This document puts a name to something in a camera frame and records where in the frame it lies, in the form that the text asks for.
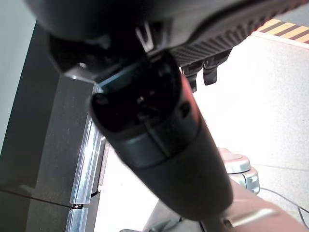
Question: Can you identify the silver metal rail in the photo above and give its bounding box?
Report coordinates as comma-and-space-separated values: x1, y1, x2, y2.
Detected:
69, 81, 107, 205

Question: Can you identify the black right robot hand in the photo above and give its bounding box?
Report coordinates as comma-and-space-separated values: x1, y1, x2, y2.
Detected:
24, 0, 294, 221

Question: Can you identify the thin black floor cable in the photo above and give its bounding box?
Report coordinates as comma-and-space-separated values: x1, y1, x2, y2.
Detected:
258, 186, 309, 219

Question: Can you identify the clear plastic shelf-edge strip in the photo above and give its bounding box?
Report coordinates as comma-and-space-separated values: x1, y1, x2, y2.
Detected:
64, 207, 90, 232

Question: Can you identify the yellow black hazard tape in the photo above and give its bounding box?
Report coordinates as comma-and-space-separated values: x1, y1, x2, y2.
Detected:
256, 18, 309, 44

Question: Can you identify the dark shelf unit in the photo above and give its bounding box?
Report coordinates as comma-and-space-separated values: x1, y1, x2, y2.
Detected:
0, 22, 109, 232

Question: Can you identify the silver robot foot joint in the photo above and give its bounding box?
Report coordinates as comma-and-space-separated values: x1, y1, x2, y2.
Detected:
217, 147, 261, 194

